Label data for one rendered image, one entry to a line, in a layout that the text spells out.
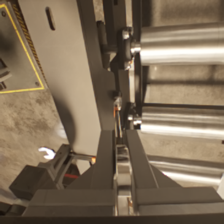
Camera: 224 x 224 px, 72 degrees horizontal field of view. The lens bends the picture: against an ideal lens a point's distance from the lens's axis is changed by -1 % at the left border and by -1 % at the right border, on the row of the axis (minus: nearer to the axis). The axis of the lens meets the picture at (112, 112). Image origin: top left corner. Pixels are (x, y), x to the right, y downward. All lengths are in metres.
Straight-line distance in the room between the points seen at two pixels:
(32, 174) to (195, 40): 0.49
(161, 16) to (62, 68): 1.18
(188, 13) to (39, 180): 1.34
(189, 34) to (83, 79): 0.33
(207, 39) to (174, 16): 0.91
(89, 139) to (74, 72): 0.15
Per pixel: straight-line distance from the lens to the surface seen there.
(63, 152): 0.41
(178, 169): 0.85
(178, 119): 0.63
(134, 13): 1.07
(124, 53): 0.52
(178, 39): 0.50
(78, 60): 0.27
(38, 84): 1.55
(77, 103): 0.31
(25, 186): 0.33
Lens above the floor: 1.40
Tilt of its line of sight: 52 degrees down
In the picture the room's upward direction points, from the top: 157 degrees counter-clockwise
